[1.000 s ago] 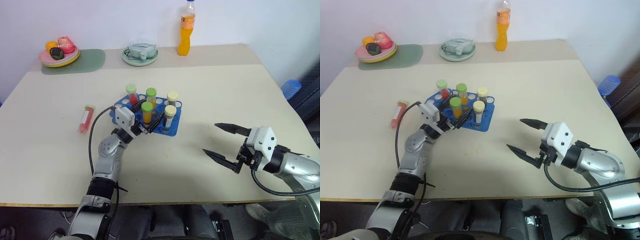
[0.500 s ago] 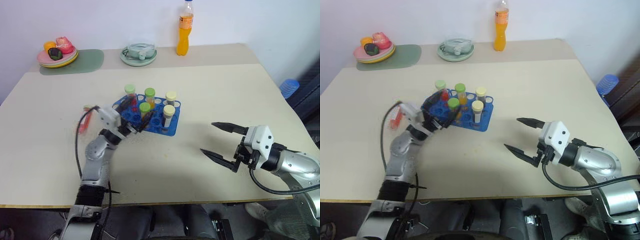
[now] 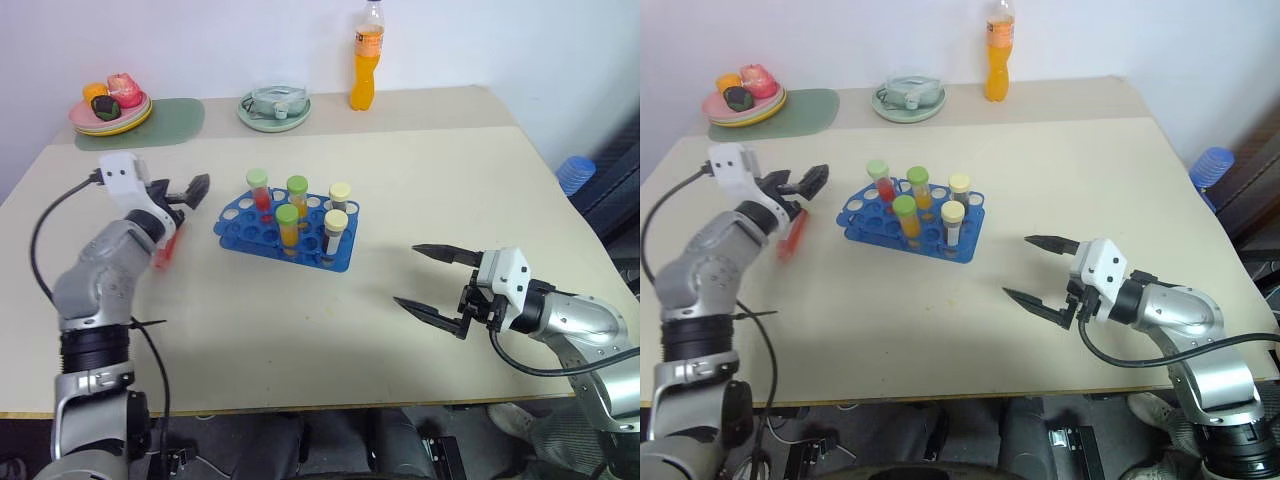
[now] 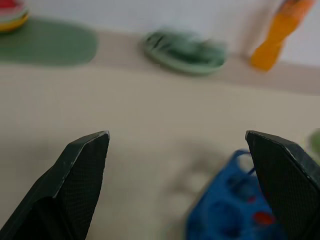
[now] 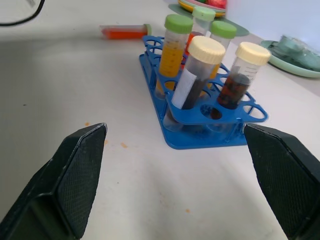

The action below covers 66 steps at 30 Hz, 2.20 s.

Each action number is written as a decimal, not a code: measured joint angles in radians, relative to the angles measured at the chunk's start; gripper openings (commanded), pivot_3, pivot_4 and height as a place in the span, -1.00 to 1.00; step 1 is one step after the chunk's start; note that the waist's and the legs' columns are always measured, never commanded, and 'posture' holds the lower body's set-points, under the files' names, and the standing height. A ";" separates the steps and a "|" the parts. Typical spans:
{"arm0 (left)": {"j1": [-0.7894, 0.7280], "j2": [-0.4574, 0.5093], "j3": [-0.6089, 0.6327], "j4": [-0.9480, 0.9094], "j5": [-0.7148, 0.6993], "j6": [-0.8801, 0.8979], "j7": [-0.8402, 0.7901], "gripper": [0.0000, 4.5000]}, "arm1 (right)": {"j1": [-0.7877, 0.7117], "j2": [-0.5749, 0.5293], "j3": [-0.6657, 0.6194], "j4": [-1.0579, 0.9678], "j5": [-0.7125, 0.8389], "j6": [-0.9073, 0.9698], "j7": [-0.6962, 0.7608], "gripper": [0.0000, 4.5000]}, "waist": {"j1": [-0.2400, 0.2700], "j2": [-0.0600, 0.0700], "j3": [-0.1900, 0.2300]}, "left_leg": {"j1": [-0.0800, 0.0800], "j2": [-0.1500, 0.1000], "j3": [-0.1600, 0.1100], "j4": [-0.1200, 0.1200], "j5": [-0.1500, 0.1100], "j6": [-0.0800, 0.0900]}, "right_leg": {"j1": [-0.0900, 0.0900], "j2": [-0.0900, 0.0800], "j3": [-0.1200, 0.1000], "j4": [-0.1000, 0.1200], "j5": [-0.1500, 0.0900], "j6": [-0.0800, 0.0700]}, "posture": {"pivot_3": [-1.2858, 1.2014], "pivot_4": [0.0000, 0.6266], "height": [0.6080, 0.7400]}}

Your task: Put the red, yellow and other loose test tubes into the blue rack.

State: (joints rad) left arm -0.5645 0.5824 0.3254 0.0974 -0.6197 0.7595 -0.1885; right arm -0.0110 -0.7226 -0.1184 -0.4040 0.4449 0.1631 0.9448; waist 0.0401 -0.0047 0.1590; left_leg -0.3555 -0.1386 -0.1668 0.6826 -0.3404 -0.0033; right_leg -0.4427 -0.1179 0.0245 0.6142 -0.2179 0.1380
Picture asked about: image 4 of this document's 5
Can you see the green oval placemat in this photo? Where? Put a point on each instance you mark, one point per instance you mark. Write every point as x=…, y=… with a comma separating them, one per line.
x=45, y=42

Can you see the green oval tray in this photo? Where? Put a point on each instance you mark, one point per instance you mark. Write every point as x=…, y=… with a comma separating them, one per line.
x=185, y=51

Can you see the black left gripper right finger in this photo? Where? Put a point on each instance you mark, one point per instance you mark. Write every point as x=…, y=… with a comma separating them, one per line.
x=287, y=190

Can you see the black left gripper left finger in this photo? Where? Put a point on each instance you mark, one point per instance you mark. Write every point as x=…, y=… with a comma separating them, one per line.
x=67, y=190

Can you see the orange juice bottle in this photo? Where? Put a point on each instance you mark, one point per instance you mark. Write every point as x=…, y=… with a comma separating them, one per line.
x=277, y=35

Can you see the stacked colourful bowls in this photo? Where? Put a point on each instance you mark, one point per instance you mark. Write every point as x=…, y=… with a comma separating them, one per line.
x=11, y=13

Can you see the blue test tube rack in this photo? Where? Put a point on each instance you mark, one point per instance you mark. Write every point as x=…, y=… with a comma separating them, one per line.
x=225, y=207

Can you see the light green cup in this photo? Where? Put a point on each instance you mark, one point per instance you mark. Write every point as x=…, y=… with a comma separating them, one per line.
x=315, y=140

